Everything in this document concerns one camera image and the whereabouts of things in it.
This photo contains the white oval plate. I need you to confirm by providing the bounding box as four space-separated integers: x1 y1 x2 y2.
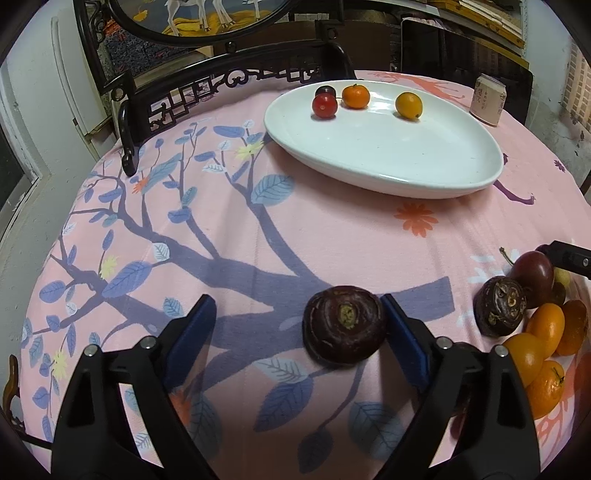
264 81 504 199

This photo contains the dark carved wooden chair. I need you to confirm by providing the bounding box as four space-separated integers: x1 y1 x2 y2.
73 1 355 176

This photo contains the orange kumquat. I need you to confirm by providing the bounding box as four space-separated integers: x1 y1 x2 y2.
526 303 565 359

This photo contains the dark purple passion fruit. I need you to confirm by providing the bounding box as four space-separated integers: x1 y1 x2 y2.
473 276 527 338

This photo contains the orange mandarin with stem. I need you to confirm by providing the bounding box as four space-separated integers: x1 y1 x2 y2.
526 360 565 420

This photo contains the dark red plum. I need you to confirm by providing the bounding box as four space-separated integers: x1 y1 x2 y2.
499 247 554 309

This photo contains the dark cherry behind tomato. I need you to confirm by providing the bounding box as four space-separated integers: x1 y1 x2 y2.
315 85 337 97

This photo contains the yellow kumquat on plate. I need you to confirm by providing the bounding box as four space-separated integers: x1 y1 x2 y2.
394 92 423 121

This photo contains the white paper cup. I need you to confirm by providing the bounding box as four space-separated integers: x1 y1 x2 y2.
470 74 507 126

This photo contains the orange round fruit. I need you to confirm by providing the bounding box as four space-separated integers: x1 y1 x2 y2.
503 333 544 387

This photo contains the small mandarin on plate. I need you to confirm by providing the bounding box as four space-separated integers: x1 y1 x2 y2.
342 84 370 110

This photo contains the round deer painting screen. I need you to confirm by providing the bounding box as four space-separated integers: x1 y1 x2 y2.
107 1 296 47

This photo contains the red cherry tomato on plate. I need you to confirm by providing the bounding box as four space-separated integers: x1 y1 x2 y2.
311 93 338 119

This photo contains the orange fruit at edge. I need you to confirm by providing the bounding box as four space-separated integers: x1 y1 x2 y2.
556 300 588 356

